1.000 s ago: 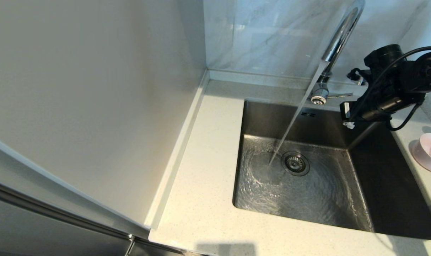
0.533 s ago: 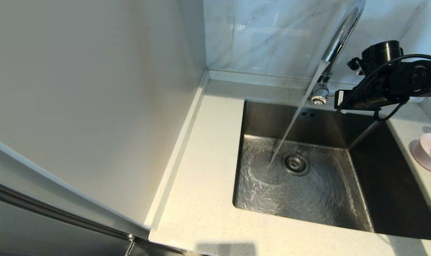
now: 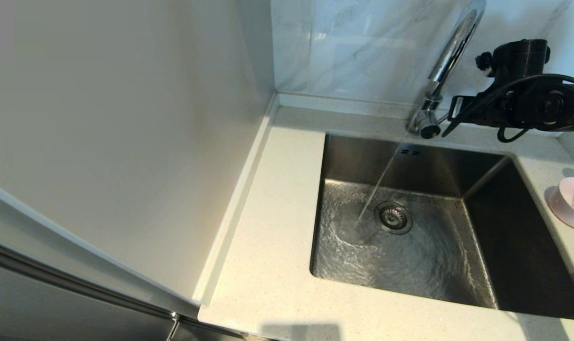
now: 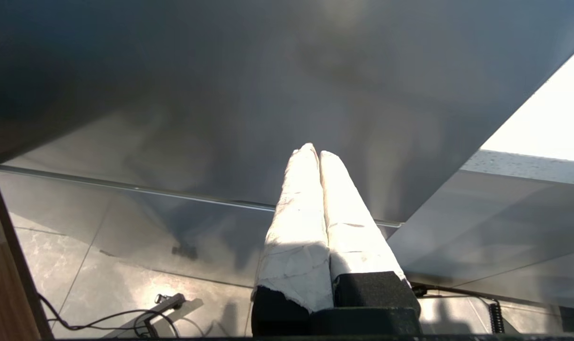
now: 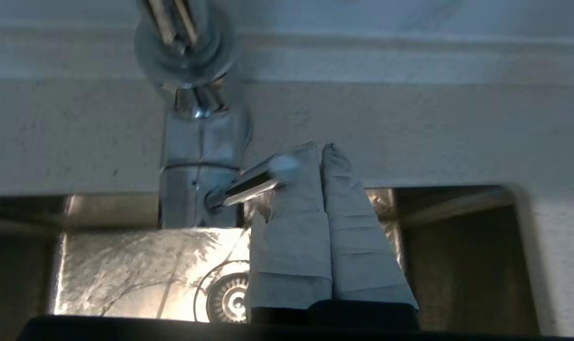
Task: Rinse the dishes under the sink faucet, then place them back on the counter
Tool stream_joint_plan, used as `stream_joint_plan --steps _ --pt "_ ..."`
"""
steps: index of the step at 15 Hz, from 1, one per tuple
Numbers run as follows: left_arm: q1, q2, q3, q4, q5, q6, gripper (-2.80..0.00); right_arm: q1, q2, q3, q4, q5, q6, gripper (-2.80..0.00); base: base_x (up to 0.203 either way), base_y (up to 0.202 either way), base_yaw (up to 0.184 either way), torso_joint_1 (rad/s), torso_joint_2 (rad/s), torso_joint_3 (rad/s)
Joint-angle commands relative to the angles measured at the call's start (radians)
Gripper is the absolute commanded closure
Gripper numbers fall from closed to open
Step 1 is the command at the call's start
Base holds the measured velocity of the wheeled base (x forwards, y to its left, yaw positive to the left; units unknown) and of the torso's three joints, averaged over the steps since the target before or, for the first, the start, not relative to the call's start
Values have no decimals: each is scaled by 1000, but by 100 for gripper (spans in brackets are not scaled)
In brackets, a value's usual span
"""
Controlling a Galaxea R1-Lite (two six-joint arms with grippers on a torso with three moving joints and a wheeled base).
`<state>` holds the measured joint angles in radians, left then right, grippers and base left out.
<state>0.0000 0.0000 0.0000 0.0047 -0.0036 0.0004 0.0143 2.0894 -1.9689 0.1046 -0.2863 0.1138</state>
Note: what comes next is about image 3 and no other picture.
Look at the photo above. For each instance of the chrome gooseneck faucet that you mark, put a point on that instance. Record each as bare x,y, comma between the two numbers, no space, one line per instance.
454,47

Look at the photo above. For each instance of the round metal drain strainer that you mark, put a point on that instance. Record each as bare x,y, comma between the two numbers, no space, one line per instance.
393,218

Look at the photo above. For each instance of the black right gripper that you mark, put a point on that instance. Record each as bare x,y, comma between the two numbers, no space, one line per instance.
485,109

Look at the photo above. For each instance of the pink bowl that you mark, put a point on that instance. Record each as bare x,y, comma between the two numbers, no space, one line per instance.
563,203

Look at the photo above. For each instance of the stainless steel sink basin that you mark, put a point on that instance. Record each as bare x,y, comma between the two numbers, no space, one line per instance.
428,265

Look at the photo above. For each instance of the white grey appliance door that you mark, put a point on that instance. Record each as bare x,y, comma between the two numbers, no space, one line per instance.
40,303

